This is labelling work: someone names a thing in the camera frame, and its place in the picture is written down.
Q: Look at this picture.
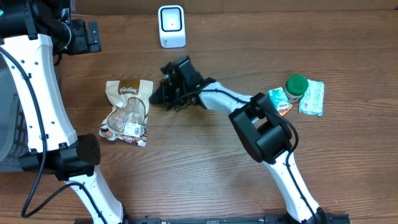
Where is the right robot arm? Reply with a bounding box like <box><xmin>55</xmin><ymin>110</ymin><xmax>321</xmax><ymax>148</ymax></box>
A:
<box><xmin>149</xmin><ymin>56</ymin><xmax>327</xmax><ymax>223</ymax></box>

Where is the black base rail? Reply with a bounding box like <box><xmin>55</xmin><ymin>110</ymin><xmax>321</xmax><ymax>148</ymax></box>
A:
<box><xmin>74</xmin><ymin>213</ymin><xmax>352</xmax><ymax>224</ymax></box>

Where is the white barcode scanner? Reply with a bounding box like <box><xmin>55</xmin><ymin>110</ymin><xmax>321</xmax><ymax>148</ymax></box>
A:
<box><xmin>158</xmin><ymin>5</ymin><xmax>187</xmax><ymax>49</ymax></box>

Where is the green capped clear bottle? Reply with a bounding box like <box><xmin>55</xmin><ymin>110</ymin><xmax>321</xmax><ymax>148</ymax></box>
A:
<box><xmin>284</xmin><ymin>74</ymin><xmax>308</xmax><ymax>103</ymax></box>

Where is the grey plastic mesh basket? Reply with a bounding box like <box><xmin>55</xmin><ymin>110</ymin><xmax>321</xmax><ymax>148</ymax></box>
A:
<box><xmin>1</xmin><ymin>58</ymin><xmax>29</xmax><ymax>173</ymax></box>

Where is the orange tissue pack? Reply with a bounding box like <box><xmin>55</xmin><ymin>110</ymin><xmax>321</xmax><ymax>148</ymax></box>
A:
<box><xmin>278</xmin><ymin>105</ymin><xmax>293</xmax><ymax>116</ymax></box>

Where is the teal wet wipes pack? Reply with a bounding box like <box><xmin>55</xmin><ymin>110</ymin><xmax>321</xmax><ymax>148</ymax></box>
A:
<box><xmin>298</xmin><ymin>79</ymin><xmax>325</xmax><ymax>116</ymax></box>

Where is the teal tissue pack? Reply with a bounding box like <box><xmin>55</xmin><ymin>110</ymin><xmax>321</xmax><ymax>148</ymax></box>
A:
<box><xmin>267</xmin><ymin>87</ymin><xmax>292</xmax><ymax>112</ymax></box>

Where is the beige dried mushroom bag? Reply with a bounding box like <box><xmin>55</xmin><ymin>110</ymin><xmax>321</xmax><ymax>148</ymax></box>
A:
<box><xmin>99</xmin><ymin>80</ymin><xmax>154</xmax><ymax>147</ymax></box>

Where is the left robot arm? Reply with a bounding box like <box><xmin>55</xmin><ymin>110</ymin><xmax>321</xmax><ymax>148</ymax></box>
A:
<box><xmin>1</xmin><ymin>0</ymin><xmax>128</xmax><ymax>223</ymax></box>

